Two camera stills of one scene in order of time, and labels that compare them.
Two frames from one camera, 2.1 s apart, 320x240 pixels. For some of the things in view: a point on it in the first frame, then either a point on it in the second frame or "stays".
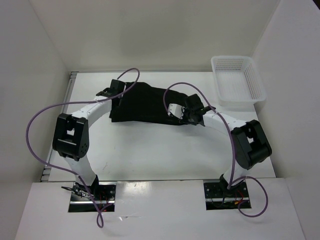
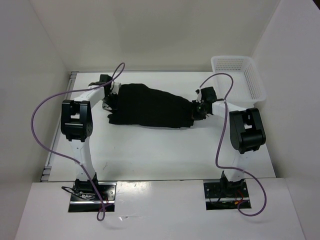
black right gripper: x=186 y=109 → x=195 y=115
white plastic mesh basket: x=239 y=82 stays
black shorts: x=142 y=102 stays
